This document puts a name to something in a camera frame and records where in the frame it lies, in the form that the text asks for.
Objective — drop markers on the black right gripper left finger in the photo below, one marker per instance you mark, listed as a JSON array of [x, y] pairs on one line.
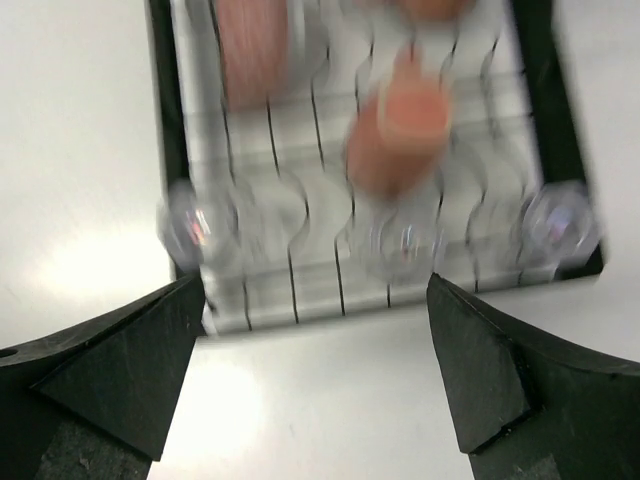
[[96, 400]]

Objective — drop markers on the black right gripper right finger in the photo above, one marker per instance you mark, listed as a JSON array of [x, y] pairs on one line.
[[527, 404]]

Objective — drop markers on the clear glass cup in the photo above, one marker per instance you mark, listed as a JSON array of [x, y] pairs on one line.
[[199, 228], [558, 227], [395, 249]]

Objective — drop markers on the small pink cup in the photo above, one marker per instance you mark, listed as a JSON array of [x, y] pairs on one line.
[[401, 131]]

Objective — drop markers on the black white patterned bowl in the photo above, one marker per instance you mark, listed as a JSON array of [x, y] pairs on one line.
[[254, 38]]

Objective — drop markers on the black wire dish rack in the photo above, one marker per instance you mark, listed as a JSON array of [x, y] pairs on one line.
[[513, 133]]

